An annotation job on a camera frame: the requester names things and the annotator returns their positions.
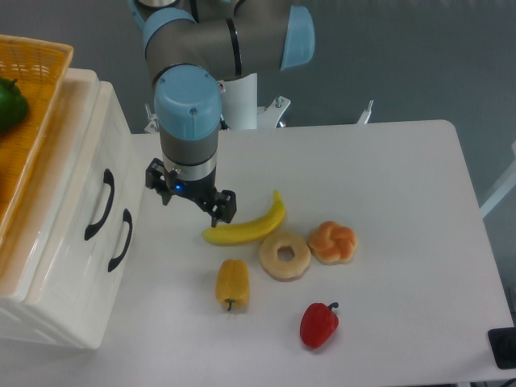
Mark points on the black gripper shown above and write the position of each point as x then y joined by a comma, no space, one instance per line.
192,182

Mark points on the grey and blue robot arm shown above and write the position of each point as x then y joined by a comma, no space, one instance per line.
189,47

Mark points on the white plastic drawer cabinet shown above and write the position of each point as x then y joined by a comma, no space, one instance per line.
24,244

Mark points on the yellow banana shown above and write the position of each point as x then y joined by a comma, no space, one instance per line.
232,234

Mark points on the yellow bell pepper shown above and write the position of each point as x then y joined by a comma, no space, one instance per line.
232,287

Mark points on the plain bagel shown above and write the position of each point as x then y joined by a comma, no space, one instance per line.
284,255

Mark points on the knotted bread roll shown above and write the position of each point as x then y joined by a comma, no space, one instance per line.
332,243

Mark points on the red bell pepper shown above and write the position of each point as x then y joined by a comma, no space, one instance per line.
318,324

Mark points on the orange woven basket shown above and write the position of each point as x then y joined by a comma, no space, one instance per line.
32,72

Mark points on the green bell pepper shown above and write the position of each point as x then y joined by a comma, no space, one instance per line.
14,106

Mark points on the black device at table edge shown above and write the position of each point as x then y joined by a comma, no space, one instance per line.
502,343

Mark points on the white frame leg at right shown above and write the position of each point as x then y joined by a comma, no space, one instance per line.
500,188

